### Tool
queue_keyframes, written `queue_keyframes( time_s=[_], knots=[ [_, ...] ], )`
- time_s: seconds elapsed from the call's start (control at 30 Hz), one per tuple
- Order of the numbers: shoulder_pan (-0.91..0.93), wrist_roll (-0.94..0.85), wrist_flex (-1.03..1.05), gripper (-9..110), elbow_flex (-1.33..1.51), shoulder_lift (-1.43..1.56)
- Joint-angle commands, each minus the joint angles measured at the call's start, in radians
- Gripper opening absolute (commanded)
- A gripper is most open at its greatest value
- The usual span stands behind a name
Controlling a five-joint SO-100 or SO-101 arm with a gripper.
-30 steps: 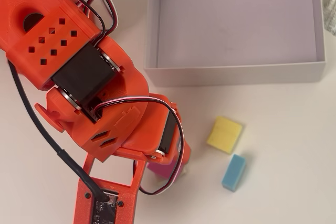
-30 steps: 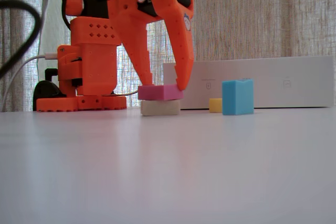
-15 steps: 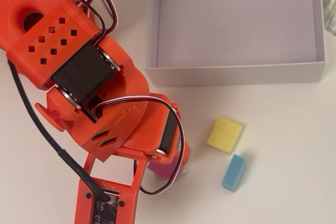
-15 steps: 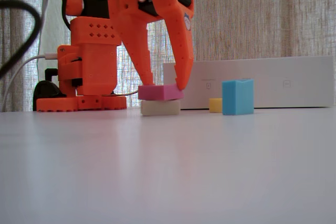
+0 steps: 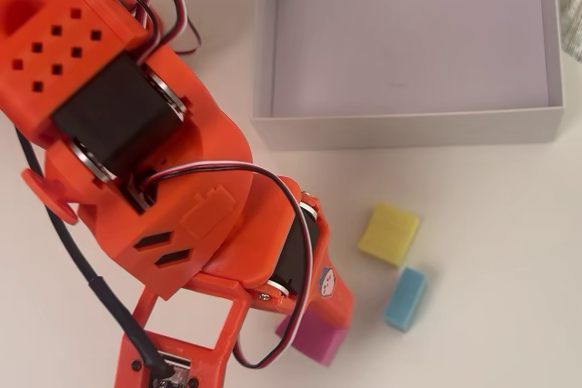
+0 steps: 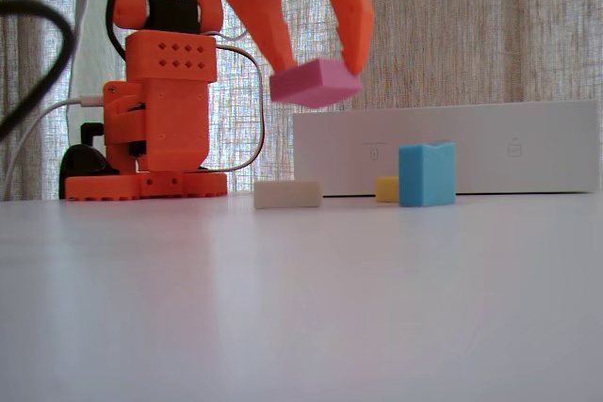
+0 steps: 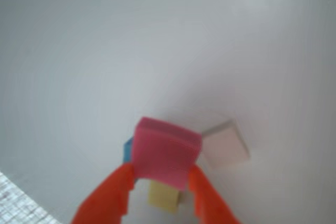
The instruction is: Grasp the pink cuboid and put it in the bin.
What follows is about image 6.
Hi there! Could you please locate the pink foam cuboid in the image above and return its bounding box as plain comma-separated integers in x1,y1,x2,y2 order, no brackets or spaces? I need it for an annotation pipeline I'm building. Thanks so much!
269,56,364,110

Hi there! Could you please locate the cream white foam cuboid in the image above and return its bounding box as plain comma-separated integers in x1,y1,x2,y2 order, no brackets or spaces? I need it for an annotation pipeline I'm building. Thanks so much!
253,179,324,210

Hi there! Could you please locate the yellow foam cuboid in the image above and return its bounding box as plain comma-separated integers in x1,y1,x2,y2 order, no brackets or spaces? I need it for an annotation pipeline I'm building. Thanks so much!
375,175,400,203

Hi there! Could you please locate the blue foam cuboid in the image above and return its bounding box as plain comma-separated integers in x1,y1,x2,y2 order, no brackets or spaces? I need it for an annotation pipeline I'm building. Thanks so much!
398,139,457,208

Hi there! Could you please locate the white cardboard bin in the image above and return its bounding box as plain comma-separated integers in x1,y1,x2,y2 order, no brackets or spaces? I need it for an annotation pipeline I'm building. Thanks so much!
292,100,599,197

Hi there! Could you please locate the white fabric panel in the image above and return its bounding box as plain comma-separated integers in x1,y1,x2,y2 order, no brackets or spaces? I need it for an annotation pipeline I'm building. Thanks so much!
65,0,128,149

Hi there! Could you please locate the black table clamp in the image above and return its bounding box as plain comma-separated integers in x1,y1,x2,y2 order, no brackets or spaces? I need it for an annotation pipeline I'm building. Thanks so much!
58,121,120,200

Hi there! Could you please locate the white red black servo wire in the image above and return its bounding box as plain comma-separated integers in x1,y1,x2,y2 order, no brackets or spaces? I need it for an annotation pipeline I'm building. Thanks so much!
214,42,264,173

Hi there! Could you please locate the thick black cable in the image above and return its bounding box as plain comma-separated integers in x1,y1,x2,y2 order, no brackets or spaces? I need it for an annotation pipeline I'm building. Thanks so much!
0,0,76,139

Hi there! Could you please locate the white usb cable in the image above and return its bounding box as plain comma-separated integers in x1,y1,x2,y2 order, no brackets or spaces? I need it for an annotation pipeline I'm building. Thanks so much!
2,95,106,201

